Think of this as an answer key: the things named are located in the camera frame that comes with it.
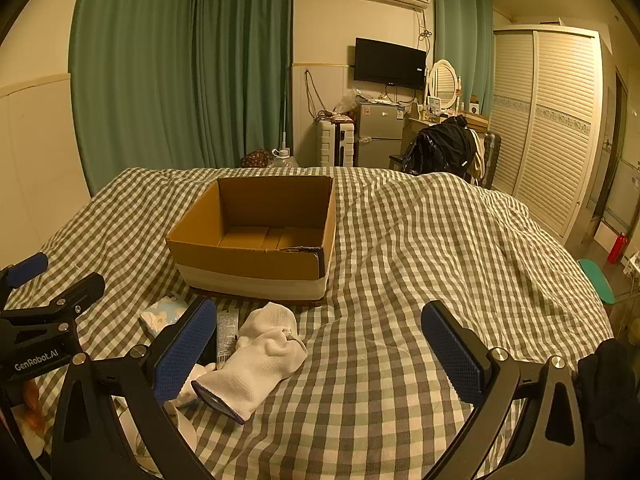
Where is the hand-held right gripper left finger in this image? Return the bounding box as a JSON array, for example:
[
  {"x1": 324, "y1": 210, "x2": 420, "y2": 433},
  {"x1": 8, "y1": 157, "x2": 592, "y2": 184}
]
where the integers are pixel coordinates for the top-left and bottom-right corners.
[{"x1": 50, "y1": 296, "x2": 218, "y2": 480}]

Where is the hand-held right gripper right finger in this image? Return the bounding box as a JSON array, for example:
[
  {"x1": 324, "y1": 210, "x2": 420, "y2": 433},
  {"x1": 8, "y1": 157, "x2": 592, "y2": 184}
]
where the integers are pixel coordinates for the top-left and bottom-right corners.
[{"x1": 420, "y1": 300, "x2": 586, "y2": 480}]

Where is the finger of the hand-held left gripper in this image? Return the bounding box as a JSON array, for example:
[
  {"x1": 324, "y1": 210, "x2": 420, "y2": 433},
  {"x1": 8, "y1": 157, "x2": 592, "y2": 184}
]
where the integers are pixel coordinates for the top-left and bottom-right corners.
[
  {"x1": 0, "y1": 252, "x2": 50, "y2": 306},
  {"x1": 0, "y1": 273, "x2": 107, "y2": 341}
]

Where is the white sock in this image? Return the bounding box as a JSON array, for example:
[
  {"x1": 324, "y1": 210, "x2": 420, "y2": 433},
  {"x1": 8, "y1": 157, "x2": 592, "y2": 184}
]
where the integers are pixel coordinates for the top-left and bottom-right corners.
[
  {"x1": 167, "y1": 364, "x2": 218, "y2": 411},
  {"x1": 191, "y1": 302, "x2": 308, "y2": 423}
]

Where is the brown cardboard box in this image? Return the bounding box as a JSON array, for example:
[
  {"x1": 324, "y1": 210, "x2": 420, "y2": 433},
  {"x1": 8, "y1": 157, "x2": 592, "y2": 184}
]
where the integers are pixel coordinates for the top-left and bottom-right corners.
[{"x1": 165, "y1": 175, "x2": 337, "y2": 306}]

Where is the person's left hand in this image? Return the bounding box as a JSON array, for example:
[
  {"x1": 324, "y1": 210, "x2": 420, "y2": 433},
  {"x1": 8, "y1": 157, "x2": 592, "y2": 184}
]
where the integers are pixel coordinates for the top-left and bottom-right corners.
[{"x1": 12, "y1": 379, "x2": 53, "y2": 441}]

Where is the light blue tissue packet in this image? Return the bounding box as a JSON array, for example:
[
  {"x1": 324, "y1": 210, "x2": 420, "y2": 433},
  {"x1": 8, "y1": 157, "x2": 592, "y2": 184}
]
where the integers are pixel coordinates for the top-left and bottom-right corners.
[{"x1": 139, "y1": 295, "x2": 193, "y2": 338}]

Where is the white cloth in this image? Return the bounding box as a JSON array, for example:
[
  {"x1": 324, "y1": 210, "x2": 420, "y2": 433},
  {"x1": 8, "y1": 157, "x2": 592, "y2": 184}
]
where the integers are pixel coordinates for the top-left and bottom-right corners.
[{"x1": 112, "y1": 395, "x2": 216, "y2": 480}]

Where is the grey checked blanket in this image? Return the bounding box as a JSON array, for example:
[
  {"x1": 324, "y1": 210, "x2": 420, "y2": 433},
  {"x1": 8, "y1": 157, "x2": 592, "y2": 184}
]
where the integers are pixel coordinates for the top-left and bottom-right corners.
[{"x1": 0, "y1": 166, "x2": 616, "y2": 480}]

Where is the dark cloth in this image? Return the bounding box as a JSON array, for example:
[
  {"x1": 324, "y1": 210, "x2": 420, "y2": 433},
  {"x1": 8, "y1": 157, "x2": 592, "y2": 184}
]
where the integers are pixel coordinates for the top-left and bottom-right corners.
[{"x1": 572, "y1": 337, "x2": 640, "y2": 461}]

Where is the teal plastic object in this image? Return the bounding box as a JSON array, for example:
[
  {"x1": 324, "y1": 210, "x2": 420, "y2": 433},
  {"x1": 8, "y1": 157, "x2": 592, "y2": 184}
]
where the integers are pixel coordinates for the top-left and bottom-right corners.
[{"x1": 577, "y1": 258, "x2": 616, "y2": 306}]

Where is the red fire extinguisher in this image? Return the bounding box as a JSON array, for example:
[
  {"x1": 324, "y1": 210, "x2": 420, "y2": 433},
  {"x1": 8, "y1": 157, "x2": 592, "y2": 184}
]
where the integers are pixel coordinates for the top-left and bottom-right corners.
[{"x1": 607, "y1": 232, "x2": 628, "y2": 264}]

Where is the black jacket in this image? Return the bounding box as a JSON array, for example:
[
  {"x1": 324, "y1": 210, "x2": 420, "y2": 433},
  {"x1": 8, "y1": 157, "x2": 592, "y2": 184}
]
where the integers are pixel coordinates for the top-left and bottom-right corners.
[{"x1": 402, "y1": 115, "x2": 478, "y2": 181}]

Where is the dark floral bag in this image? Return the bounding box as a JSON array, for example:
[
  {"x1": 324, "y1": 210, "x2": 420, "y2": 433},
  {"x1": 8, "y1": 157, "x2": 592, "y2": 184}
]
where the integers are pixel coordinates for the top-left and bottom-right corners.
[{"x1": 240, "y1": 149, "x2": 273, "y2": 169}]

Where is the clear water bottle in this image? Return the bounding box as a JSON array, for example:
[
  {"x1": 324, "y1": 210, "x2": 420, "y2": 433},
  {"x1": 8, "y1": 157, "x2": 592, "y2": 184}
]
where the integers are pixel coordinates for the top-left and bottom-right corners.
[{"x1": 270, "y1": 147, "x2": 300, "y2": 168}]

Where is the beige dressing table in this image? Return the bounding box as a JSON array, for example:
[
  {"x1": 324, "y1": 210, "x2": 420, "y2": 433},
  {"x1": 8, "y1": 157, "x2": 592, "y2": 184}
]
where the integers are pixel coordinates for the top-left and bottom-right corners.
[{"x1": 402, "y1": 107, "x2": 491, "y2": 161}]

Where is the silver small fridge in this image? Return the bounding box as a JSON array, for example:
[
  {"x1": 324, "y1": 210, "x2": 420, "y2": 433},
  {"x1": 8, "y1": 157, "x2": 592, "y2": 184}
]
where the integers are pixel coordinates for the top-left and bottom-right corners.
[{"x1": 356, "y1": 101, "x2": 405, "y2": 168}]

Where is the wide green curtain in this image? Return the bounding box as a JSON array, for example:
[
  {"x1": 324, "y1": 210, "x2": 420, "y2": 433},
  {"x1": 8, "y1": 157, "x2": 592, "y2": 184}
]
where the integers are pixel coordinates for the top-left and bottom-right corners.
[{"x1": 67, "y1": 0, "x2": 296, "y2": 196}]

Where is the white ribbed suitcase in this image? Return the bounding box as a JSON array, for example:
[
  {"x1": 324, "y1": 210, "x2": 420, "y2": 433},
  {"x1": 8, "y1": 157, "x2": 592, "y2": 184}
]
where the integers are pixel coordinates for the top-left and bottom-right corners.
[{"x1": 316, "y1": 120, "x2": 357, "y2": 167}]

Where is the white louvred wardrobe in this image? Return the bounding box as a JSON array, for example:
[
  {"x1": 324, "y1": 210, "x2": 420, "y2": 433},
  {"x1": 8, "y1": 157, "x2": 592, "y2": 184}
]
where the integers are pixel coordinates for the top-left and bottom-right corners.
[{"x1": 487, "y1": 25, "x2": 613, "y2": 241}]

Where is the clear plastic bag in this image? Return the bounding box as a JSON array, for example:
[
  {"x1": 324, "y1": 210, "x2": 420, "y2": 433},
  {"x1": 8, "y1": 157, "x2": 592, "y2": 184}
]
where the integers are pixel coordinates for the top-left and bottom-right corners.
[{"x1": 332, "y1": 91, "x2": 368, "y2": 116}]

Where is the white oval mirror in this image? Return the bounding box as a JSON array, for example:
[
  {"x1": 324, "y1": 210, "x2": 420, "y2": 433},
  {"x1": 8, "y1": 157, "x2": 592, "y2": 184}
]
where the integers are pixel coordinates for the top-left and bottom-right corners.
[{"x1": 427, "y1": 59, "x2": 460, "y2": 111}]

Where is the narrow green curtain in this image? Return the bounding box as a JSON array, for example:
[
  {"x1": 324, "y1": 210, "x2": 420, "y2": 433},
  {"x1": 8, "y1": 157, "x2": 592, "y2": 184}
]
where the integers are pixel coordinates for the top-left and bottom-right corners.
[{"x1": 432, "y1": 0, "x2": 496, "y2": 116}]

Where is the black wall cable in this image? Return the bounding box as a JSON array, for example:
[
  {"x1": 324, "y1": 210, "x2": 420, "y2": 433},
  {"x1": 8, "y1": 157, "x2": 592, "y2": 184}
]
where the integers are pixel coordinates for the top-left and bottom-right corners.
[{"x1": 304, "y1": 70, "x2": 326, "y2": 117}]

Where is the black wall television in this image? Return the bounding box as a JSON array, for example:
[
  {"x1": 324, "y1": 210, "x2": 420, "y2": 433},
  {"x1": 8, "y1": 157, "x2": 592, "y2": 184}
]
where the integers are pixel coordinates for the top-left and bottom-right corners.
[{"x1": 353, "y1": 37, "x2": 427, "y2": 90}]

